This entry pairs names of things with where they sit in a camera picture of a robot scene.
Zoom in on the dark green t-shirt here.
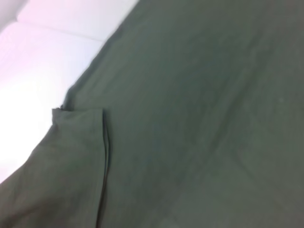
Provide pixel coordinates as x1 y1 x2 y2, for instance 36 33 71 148
0 0 304 228

